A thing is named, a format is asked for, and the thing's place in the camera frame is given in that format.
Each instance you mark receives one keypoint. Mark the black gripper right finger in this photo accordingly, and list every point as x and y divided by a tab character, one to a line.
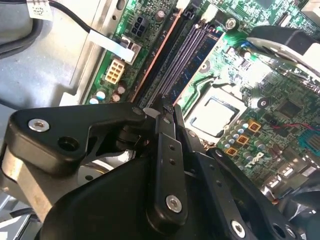
217	175

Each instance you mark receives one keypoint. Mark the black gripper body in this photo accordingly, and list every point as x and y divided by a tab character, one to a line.
105	207

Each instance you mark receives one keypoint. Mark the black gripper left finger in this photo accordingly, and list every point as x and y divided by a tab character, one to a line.
75	117

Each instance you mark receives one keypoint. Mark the RAM stick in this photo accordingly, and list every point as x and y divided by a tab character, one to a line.
165	56

